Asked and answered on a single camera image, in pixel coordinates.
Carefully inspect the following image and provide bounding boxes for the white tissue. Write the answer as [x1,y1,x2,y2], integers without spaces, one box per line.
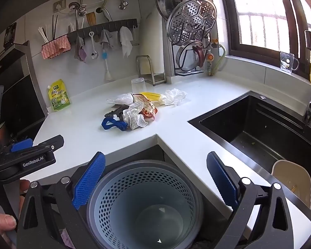
[162,88,187,107]

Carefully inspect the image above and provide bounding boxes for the black wire rack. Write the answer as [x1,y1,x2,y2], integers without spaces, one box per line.
[171,31,213,77]

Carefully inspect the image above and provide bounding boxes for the small dark wall gadget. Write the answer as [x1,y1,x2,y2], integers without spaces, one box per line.
[5,22,17,44]

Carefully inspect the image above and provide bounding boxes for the pink dish cloth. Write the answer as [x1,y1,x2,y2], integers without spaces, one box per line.
[41,35,71,60]

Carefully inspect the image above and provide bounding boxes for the person's left hand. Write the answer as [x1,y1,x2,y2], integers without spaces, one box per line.
[0,179,30,242]

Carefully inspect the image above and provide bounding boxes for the grey wall hook rail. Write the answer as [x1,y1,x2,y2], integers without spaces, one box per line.
[67,18,138,44]

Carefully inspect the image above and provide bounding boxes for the black range hood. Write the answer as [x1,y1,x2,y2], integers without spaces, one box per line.
[0,41,49,135]

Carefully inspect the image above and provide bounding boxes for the dark framed window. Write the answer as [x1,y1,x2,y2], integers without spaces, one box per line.
[219,0,311,81]

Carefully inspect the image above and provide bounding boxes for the purple fuzzy clothing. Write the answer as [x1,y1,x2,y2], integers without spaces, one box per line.
[60,228,75,249]

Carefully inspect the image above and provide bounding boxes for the perforated steel steamer plate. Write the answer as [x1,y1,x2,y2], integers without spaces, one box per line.
[166,0,217,43]

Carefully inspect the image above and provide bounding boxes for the brass gas valve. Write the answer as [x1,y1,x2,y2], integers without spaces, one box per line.
[206,38,221,74]

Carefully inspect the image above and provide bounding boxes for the clear mug with cartoon print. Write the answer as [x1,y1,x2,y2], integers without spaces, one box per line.
[279,51,300,73]

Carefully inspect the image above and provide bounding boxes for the grey perforated trash bin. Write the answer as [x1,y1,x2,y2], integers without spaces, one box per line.
[86,159,205,249]

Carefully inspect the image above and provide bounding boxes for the yellow lid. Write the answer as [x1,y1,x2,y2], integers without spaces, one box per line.
[140,92,162,103]

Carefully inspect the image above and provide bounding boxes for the white plastic bag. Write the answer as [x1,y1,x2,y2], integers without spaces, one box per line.
[107,93,134,105]

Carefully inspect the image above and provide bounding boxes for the glass pan lid brown handle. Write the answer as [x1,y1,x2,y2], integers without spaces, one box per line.
[176,43,206,72]

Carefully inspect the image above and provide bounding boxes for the black kitchen sink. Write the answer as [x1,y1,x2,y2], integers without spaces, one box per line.
[188,91,311,213]

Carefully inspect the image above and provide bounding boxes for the blue white bottle brush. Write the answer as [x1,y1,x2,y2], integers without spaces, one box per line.
[101,49,113,81]

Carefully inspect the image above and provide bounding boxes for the grey purple rag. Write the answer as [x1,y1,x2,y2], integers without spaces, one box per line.
[74,36,88,63]

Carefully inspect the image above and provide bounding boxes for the white rag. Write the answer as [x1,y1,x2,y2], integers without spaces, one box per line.
[119,26,134,59]

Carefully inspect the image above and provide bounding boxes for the blue plastic strap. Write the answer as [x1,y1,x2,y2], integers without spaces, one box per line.
[101,117,127,131]

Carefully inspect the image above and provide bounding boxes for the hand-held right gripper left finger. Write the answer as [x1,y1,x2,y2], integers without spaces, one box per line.
[16,152,106,249]

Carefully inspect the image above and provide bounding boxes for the white cutting board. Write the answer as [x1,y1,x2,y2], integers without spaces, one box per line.
[138,13,166,83]

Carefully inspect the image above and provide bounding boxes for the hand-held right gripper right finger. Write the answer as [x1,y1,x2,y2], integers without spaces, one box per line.
[206,151,295,249]

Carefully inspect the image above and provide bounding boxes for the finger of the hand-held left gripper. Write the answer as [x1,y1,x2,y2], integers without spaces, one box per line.
[9,138,34,153]
[32,134,65,153]

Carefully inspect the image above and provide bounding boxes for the white wall socket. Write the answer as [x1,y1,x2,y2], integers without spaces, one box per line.
[53,0,67,13]

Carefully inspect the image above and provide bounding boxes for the grey flexible hose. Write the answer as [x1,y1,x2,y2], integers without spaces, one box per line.
[96,5,113,22]

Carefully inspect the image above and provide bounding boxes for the steel spoon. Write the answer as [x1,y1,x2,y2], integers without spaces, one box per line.
[89,31,99,59]

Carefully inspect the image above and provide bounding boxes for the steel cutting board holder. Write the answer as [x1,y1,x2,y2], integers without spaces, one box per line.
[136,55,167,86]

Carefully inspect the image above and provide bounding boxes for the orange red snack wrapper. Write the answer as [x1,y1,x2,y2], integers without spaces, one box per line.
[133,95,158,120]

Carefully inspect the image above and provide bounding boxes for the white chopsticks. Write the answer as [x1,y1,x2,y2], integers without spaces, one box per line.
[38,26,50,43]

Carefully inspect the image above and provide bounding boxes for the dark grey cloth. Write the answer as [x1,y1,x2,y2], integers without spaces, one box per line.
[105,105,131,118]

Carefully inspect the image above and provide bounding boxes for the yellow detergent pouch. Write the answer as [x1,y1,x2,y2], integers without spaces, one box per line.
[48,79,71,112]

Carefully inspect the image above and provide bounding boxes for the steel pipe fitting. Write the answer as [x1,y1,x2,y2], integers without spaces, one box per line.
[77,0,88,17]

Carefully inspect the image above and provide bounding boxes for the printed paper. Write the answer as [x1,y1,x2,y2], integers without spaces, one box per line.
[123,102,148,131]

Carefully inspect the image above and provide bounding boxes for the yellow green hose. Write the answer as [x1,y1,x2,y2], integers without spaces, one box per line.
[210,43,227,76]

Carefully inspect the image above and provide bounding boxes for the clear plastic cup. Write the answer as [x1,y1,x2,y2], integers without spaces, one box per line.
[131,78,146,95]

